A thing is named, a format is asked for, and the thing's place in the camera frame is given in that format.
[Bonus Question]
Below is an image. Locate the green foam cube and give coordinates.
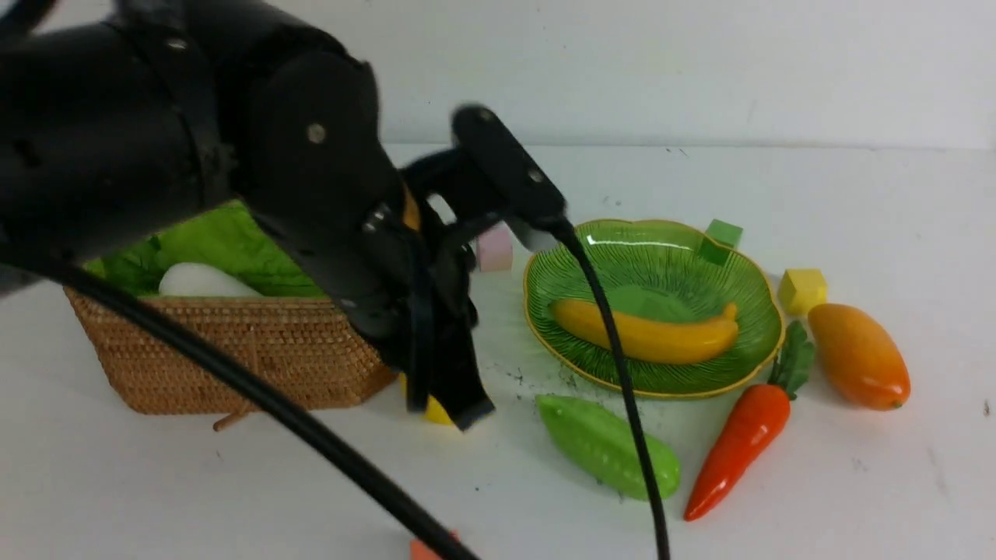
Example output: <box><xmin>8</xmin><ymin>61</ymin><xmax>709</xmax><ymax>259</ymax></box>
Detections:
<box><xmin>696</xmin><ymin>219</ymin><xmax>743</xmax><ymax>267</ymax></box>

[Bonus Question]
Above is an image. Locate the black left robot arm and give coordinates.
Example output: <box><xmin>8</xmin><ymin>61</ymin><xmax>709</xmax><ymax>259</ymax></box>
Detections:
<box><xmin>2</xmin><ymin>1</ymin><xmax>494</xmax><ymax>429</ymax></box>

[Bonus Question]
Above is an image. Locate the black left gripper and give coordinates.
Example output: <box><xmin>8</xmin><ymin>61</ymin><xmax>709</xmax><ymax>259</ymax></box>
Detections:
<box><xmin>335</xmin><ymin>148</ymin><xmax>495</xmax><ymax>432</ymax></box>

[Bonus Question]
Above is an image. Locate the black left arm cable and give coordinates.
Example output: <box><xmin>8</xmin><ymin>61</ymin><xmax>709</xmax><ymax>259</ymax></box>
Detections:
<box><xmin>0</xmin><ymin>226</ymin><xmax>672</xmax><ymax>560</ymax></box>

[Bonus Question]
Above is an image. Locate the orange foam cube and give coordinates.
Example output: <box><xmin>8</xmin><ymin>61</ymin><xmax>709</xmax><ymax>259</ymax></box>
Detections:
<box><xmin>409</xmin><ymin>538</ymin><xmax>441</xmax><ymax>560</ymax></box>

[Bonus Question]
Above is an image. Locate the green leaf-shaped glass plate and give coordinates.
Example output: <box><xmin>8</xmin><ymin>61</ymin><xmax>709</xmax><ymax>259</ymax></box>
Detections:
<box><xmin>523</xmin><ymin>219</ymin><xmax>786</xmax><ymax>398</ymax></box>

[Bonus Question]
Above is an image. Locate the white plastic radish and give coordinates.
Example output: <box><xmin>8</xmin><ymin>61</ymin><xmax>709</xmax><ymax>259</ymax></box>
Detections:
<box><xmin>159</xmin><ymin>263</ymin><xmax>262</xmax><ymax>298</ymax></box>

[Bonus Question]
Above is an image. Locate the orange plastic carrot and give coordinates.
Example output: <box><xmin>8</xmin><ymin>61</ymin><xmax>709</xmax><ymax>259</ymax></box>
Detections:
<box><xmin>683</xmin><ymin>320</ymin><xmax>815</xmax><ymax>522</ymax></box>

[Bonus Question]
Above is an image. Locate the yellow foam cube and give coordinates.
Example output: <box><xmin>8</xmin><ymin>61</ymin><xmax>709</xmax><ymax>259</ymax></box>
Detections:
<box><xmin>777</xmin><ymin>268</ymin><xmax>829</xmax><ymax>317</ymax></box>

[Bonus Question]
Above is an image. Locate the yellow plastic lemon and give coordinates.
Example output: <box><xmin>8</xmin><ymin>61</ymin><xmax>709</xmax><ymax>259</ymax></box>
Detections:
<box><xmin>398</xmin><ymin>373</ymin><xmax>453</xmax><ymax>426</ymax></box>

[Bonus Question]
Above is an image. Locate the yellow plastic banana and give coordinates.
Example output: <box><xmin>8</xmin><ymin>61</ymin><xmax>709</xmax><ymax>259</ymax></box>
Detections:
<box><xmin>549</xmin><ymin>299</ymin><xmax>739</xmax><ymax>365</ymax></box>

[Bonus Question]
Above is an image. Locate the orange yellow plastic mango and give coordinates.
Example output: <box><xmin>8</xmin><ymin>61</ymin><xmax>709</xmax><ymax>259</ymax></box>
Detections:
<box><xmin>807</xmin><ymin>303</ymin><xmax>911</xmax><ymax>411</ymax></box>

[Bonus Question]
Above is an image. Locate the woven rattan basket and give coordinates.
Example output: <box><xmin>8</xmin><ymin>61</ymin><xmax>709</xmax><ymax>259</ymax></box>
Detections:
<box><xmin>65</xmin><ymin>201</ymin><xmax>399</xmax><ymax>432</ymax></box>

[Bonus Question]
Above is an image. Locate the pink foam cube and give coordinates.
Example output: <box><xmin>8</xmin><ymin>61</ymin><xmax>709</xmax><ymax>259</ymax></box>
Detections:
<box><xmin>474</xmin><ymin>226</ymin><xmax>514</xmax><ymax>273</ymax></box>

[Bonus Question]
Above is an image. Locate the green plastic cucumber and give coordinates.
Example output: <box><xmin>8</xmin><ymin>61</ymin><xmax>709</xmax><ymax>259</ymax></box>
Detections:
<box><xmin>535</xmin><ymin>394</ymin><xmax>650</xmax><ymax>501</ymax></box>

